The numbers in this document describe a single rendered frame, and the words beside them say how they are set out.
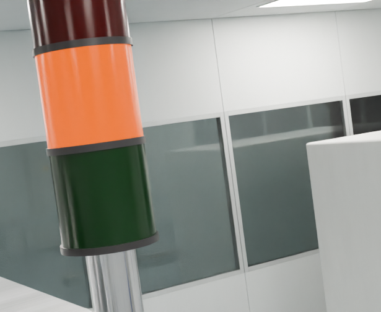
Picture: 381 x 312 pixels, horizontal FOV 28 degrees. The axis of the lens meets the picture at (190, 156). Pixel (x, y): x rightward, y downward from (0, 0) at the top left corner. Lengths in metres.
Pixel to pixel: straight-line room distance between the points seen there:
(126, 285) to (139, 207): 0.04
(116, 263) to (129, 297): 0.02
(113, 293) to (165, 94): 5.20
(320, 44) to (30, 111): 2.53
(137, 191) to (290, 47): 5.90
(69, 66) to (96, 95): 0.02
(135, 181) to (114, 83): 0.05
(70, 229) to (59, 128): 0.05
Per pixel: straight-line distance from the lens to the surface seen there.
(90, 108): 0.38
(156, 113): 5.54
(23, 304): 0.78
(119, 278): 0.39
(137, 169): 0.38
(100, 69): 0.38
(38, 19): 0.39
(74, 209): 0.38
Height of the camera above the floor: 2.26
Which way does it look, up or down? 3 degrees down
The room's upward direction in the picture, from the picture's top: 8 degrees counter-clockwise
